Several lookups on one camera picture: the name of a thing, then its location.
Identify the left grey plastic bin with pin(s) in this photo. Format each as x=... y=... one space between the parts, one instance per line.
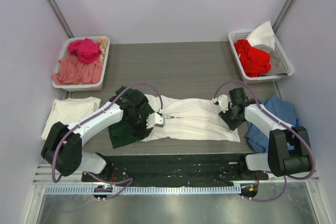
x=82 y=87

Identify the beige garment in bin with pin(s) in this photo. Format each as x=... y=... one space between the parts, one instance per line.
x=103 y=42

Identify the folded cream t-shirt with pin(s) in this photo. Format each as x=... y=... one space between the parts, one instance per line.
x=69 y=110

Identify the grey white garment in basket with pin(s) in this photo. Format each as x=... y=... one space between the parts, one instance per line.
x=263 y=38

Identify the white and green t-shirt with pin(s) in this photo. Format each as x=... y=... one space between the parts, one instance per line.
x=185 y=119

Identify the right white perforated basket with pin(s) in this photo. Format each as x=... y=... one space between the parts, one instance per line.
x=235 y=35

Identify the slotted white cable duct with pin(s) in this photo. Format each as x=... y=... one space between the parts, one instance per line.
x=101 y=190

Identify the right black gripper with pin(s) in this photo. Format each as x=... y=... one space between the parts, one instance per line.
x=228 y=120

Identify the red t-shirt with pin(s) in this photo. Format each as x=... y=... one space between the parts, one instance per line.
x=255 y=62

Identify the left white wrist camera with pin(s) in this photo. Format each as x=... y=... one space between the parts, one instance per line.
x=155 y=120

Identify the salmon pink t-shirt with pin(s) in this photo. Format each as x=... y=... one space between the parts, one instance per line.
x=72 y=71

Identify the magenta t-shirt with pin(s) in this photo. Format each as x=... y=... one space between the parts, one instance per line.
x=86 y=50

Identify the blue plaid shirt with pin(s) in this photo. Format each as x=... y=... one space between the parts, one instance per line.
x=280 y=108

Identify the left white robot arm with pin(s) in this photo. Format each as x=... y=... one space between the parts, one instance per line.
x=63 y=146

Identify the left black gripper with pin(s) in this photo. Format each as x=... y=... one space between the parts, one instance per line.
x=143 y=124

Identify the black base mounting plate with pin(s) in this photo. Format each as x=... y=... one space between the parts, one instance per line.
x=191 y=170

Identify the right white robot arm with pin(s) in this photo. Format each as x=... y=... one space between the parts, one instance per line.
x=289 y=152

